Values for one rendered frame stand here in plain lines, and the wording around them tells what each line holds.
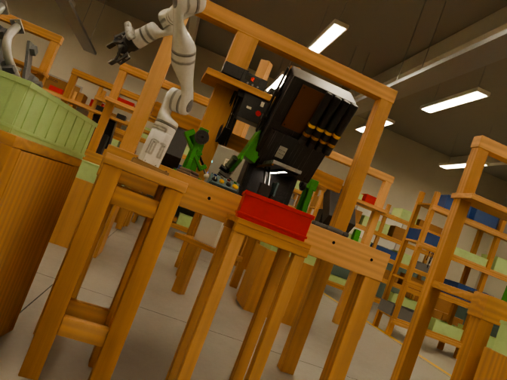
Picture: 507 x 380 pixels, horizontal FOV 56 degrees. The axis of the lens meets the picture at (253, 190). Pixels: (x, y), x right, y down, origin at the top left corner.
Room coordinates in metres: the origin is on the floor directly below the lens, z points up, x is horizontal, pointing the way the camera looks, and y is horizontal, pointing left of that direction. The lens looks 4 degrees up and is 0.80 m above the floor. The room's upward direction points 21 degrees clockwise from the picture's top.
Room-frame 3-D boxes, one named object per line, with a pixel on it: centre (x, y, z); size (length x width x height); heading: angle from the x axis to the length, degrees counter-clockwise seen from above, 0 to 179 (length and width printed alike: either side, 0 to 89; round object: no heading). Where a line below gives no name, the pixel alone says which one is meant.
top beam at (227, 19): (2.95, 0.09, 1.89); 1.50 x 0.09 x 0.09; 102
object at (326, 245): (2.38, -0.04, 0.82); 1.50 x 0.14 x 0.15; 102
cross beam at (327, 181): (3.02, 0.10, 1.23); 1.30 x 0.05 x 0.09; 102
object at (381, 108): (2.95, 0.09, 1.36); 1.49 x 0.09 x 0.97; 102
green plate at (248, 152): (2.58, 0.08, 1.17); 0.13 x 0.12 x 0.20; 102
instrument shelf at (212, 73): (2.91, 0.08, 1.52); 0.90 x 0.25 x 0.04; 102
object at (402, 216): (10.26, -2.66, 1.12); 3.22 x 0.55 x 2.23; 100
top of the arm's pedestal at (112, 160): (1.94, 0.44, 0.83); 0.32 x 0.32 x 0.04; 16
